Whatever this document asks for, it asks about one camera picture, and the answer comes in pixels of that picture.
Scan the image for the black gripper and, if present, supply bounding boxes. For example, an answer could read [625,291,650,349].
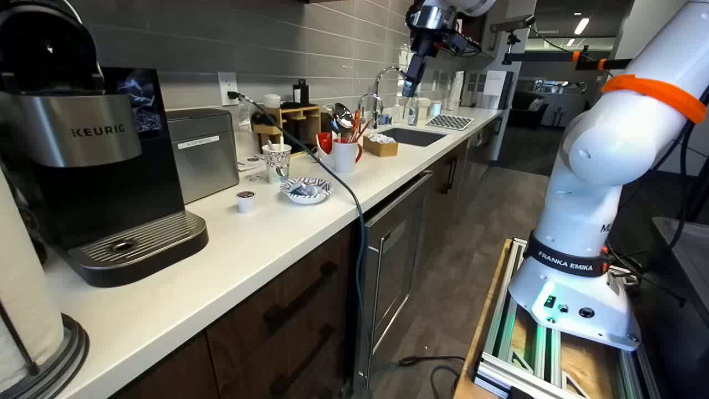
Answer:
[401,0,468,100]

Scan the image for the clear glass cup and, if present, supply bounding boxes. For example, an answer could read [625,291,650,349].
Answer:
[260,142,294,185]

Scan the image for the chrome faucet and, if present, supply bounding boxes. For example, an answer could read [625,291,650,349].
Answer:
[370,63,406,129]

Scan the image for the grey drying mat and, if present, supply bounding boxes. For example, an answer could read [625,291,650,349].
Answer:
[426,112,474,133]

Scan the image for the black sink basin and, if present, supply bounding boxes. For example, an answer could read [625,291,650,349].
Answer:
[378,127,449,148]

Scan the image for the wooden box of sugar packets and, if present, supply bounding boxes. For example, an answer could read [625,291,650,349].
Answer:
[360,133,401,159]

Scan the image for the red and white mug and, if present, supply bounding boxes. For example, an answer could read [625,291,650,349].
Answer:
[316,131,366,177]

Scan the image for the dark bottle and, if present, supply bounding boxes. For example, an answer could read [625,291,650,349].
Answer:
[289,78,311,108]

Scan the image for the wooden countertop organizer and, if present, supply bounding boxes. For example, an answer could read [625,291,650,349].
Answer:
[249,103,326,154]

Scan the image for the blue patterned bowl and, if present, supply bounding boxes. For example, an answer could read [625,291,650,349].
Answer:
[278,175,335,209]

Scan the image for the stainless dishwasher front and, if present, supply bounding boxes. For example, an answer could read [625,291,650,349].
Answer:
[360,173,433,359]

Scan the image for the white coffee pod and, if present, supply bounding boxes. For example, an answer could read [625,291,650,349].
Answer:
[234,189,259,214]

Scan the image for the silver metal box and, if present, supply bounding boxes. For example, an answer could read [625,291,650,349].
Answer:
[166,105,241,205]

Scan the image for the dark wood cabinet drawers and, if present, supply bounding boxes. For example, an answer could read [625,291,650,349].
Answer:
[108,228,357,399]

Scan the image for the black Keurig coffee machine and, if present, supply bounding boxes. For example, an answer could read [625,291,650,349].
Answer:
[0,0,211,291]

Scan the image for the white paper towel roll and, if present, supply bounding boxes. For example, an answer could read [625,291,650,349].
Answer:
[0,173,68,394]

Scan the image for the black paper towel holder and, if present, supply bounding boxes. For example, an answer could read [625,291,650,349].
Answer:
[0,312,90,399]

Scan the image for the black power cable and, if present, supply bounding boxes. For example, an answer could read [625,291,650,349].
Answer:
[226,89,373,394]

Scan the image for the white wall outlet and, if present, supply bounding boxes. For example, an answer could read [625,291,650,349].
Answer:
[217,70,241,105]

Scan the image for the orange strap on arm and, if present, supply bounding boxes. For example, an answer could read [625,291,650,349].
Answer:
[599,72,709,127]

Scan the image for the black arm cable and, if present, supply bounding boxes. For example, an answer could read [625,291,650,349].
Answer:
[665,85,709,233]

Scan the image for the black floor cable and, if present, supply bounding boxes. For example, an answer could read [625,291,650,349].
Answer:
[397,354,468,399]

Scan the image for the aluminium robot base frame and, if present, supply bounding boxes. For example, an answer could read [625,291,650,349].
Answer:
[451,235,665,399]

